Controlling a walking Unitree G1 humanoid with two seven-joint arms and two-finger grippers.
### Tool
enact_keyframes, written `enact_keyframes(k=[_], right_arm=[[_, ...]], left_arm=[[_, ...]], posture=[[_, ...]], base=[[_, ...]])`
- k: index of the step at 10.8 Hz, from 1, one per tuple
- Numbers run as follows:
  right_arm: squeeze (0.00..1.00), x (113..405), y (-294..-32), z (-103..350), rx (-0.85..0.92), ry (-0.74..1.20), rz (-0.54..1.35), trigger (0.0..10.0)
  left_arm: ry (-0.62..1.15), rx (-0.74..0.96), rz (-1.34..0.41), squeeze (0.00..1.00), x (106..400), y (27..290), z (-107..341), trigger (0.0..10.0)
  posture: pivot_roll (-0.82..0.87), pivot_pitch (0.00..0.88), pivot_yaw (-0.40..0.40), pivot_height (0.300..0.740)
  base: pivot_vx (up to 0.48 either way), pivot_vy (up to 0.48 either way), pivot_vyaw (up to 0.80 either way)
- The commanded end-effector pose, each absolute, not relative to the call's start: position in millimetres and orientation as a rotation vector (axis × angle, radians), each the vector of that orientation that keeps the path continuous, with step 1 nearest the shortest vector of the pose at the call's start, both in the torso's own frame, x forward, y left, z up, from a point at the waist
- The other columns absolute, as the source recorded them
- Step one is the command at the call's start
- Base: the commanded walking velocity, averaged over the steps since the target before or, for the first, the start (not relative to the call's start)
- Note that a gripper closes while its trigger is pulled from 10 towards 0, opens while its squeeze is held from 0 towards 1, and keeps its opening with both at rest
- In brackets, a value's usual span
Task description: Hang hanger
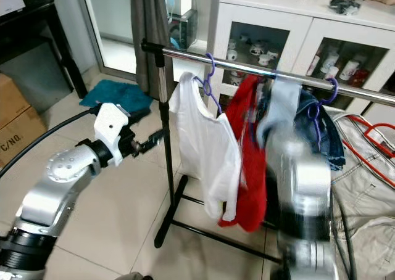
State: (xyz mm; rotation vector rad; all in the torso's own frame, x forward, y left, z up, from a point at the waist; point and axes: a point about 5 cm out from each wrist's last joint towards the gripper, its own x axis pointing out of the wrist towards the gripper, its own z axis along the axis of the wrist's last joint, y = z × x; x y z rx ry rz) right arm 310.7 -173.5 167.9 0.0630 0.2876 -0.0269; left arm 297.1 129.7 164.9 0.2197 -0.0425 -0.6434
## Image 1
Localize purple clothes hanger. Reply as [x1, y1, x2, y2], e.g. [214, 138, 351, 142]
[191, 53, 223, 115]
[309, 76, 339, 142]

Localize dark cloth bundle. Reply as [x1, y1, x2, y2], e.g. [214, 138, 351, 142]
[330, 0, 362, 15]

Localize white t-shirt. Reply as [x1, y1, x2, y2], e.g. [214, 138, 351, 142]
[170, 72, 243, 222]

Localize printed cardboard box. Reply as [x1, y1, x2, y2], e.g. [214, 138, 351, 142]
[0, 107, 47, 167]

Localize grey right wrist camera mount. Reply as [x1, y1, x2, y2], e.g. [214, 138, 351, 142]
[258, 76, 306, 146]

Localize blue denim jeans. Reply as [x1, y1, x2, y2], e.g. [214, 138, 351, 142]
[259, 76, 346, 231]

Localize teal floor rug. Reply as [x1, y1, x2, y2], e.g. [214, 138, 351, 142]
[79, 80, 152, 114]

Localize grey curtain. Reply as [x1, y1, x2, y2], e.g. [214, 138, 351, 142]
[131, 0, 172, 102]

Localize red t-shirt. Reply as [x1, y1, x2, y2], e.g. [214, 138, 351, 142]
[218, 73, 267, 233]

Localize silver framed glass door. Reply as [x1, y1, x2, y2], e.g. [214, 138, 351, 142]
[80, 0, 223, 83]

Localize black chrome clothes rack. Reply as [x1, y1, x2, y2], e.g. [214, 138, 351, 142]
[141, 39, 395, 265]

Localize red clothes hanger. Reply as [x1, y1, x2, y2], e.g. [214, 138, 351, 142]
[330, 115, 395, 189]

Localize glass aquarium tank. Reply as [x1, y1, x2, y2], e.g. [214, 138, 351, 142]
[164, 0, 199, 49]

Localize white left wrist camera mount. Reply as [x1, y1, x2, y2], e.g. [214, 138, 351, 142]
[94, 102, 131, 167]

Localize black desk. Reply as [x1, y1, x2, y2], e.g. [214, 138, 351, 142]
[0, 0, 88, 100]

